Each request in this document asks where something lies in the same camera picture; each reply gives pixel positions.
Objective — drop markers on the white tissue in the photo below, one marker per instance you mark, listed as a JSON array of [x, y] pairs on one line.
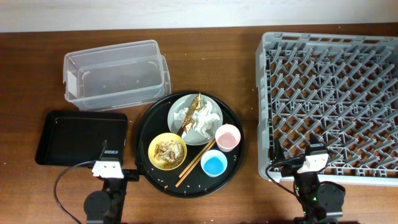
[[206, 119]]

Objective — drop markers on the peanut shells and rice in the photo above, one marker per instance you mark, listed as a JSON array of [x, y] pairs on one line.
[[169, 153]]

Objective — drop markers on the pink cup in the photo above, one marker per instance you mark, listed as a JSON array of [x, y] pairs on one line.
[[227, 137]]

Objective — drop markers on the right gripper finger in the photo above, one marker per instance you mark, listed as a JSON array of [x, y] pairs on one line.
[[278, 154], [314, 141]]

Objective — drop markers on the black rectangular tray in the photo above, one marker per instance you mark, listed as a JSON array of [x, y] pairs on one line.
[[72, 137]]

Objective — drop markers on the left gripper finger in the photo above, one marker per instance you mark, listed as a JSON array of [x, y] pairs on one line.
[[139, 159], [103, 149]]

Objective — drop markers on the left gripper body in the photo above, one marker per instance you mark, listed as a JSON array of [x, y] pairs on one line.
[[130, 175]]

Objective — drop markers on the light blue cup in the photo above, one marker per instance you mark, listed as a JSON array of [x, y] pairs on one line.
[[213, 163]]

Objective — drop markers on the round black serving tray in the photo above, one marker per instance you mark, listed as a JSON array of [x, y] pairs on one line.
[[197, 184]]

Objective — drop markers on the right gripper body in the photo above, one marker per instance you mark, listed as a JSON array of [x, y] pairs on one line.
[[291, 168]]

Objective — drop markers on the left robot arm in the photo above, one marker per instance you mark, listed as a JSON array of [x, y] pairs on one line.
[[106, 205]]

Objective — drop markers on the grey dishwasher rack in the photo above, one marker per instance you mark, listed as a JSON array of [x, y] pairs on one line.
[[342, 89]]

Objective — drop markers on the wooden chopstick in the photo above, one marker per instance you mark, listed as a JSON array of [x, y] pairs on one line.
[[183, 178], [195, 161]]

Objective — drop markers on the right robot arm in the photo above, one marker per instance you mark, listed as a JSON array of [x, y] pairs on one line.
[[321, 201]]

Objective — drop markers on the yellow bowl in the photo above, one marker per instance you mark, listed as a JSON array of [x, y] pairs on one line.
[[164, 137]]

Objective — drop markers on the clear plastic storage bin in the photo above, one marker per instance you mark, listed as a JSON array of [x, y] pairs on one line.
[[116, 76]]

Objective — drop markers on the grey round plate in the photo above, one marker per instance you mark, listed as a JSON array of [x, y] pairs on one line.
[[199, 137]]

